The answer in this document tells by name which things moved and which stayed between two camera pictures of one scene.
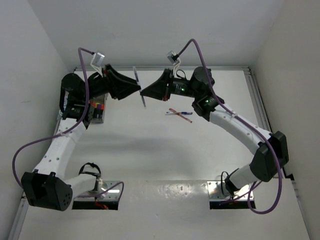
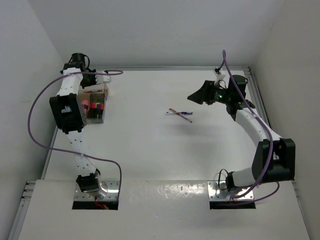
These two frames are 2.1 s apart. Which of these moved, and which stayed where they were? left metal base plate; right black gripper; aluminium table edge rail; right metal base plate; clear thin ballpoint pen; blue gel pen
Moved: clear thin ballpoint pen; right black gripper
Stayed: aluminium table edge rail; right metal base plate; blue gel pen; left metal base plate
